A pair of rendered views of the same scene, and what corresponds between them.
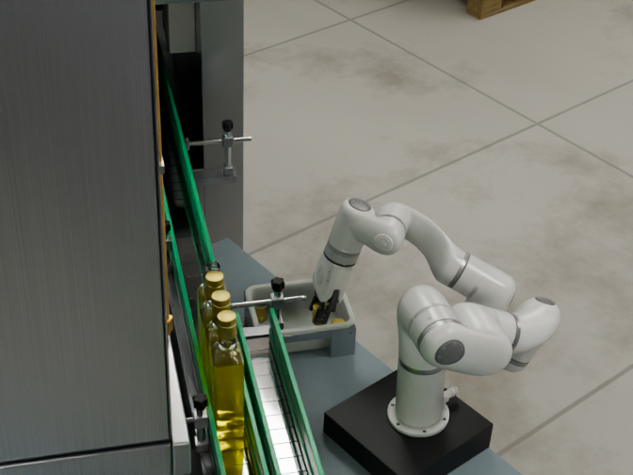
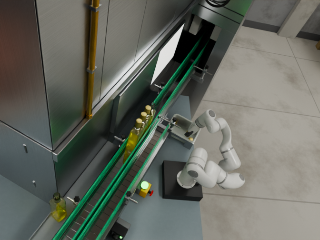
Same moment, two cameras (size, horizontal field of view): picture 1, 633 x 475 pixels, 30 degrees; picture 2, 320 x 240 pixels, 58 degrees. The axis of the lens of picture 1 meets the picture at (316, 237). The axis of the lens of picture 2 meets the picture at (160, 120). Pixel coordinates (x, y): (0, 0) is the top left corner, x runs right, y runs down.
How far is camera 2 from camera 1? 0.83 m
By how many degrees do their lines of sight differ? 23
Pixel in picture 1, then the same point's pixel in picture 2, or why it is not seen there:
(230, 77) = (220, 54)
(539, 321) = (233, 182)
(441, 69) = (308, 85)
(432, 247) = (225, 138)
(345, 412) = (168, 164)
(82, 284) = (23, 93)
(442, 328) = (195, 165)
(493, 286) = (232, 161)
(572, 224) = (305, 151)
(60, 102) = (9, 31)
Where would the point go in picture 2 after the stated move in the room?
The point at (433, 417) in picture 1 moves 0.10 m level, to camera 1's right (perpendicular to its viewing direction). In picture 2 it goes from (187, 183) to (199, 195)
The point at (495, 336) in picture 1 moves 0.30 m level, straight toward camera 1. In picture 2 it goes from (210, 178) to (168, 208)
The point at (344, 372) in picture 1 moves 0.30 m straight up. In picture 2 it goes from (182, 152) to (195, 128)
